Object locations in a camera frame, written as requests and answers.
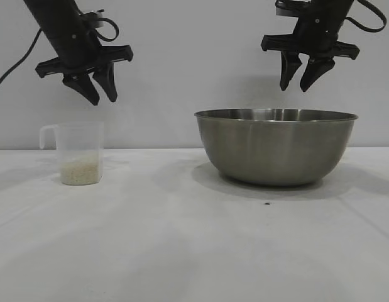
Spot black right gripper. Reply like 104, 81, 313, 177
261, 14, 361, 92

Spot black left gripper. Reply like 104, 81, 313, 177
35, 18, 134, 106

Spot clear plastic measuring cup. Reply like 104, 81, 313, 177
39, 121, 104, 187

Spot stainless steel mixing bowl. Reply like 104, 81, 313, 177
194, 108, 359, 189

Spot white rice grains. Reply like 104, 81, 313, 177
60, 153, 102, 186

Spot black looped cable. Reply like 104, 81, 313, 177
94, 16, 120, 42
340, 0, 388, 33

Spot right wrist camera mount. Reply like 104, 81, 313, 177
275, 0, 311, 17

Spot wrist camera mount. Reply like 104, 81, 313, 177
275, 0, 311, 17
79, 11, 106, 26

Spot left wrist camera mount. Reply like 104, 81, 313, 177
79, 11, 106, 26

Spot long black hanging cable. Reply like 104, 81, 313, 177
0, 30, 43, 92

